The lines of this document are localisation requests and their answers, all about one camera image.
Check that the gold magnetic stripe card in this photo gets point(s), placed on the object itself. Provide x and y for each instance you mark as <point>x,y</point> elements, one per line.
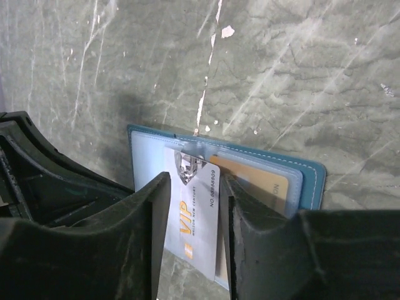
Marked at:
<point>269,188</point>

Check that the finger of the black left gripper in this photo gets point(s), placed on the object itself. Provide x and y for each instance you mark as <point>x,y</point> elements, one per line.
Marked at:
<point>51,212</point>
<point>40,166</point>

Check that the blue card holder wallet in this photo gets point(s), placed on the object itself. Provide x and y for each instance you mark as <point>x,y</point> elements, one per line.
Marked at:
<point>306,178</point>

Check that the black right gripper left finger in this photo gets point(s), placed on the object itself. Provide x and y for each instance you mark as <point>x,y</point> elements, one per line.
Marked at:
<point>113,254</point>

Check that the silver VIP card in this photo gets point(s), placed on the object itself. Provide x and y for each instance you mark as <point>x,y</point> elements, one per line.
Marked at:
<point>192,227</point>

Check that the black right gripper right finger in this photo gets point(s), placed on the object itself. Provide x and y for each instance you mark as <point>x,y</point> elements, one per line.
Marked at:
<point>349,254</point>

